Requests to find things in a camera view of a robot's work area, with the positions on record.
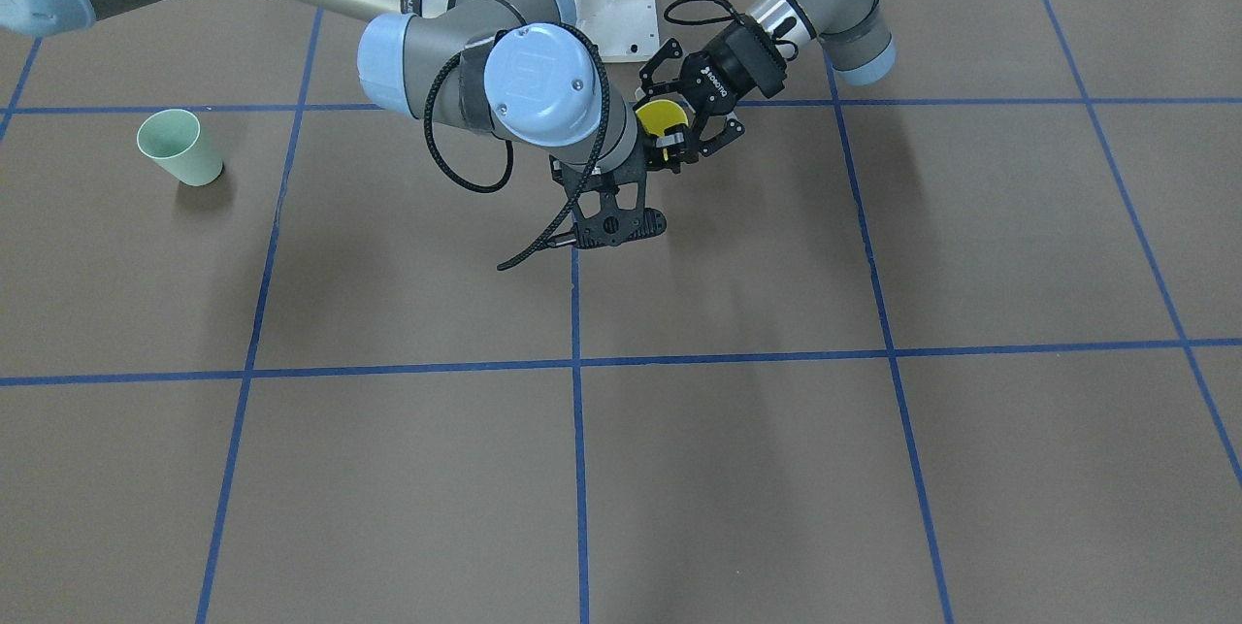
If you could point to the light green cup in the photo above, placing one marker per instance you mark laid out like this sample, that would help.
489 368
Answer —
176 142

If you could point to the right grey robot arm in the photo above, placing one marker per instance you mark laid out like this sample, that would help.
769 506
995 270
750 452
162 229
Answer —
522 71

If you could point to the yellow cup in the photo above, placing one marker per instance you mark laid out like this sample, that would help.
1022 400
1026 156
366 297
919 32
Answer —
658 117

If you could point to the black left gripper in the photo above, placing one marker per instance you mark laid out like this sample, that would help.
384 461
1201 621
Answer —
739 64

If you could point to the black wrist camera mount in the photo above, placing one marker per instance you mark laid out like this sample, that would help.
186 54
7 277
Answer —
613 225

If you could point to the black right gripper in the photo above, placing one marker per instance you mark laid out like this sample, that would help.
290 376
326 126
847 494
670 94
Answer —
664 154

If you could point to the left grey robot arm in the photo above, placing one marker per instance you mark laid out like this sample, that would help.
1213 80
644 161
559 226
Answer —
853 34

